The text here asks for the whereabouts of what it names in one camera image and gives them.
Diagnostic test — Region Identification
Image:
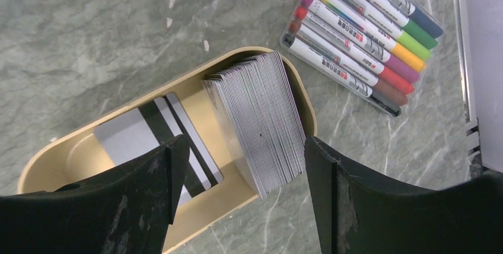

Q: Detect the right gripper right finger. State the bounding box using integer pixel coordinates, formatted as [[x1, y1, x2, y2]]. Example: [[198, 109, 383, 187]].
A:
[[304, 136, 502, 253]]

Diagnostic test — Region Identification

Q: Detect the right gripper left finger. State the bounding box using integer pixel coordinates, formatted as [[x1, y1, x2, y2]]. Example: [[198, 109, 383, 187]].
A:
[[1, 135, 189, 253]]

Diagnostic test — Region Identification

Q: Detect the tan card tray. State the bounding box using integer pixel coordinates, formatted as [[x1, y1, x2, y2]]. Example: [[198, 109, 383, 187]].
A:
[[16, 46, 319, 254]]

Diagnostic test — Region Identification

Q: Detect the grey striped loose card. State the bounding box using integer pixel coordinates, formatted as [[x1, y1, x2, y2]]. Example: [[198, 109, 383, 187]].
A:
[[93, 93, 223, 205]]

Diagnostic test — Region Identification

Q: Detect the credit cards stack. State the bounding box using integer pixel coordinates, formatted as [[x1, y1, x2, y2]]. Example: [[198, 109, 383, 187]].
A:
[[203, 51, 305, 198]]

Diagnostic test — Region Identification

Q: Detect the coloured marker pack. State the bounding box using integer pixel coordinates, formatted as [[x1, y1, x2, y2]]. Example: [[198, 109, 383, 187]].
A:
[[280, 0, 444, 117]]

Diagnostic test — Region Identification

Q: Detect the aluminium frame rail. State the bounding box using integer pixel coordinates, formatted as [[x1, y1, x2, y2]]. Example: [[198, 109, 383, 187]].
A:
[[454, 0, 483, 179]]

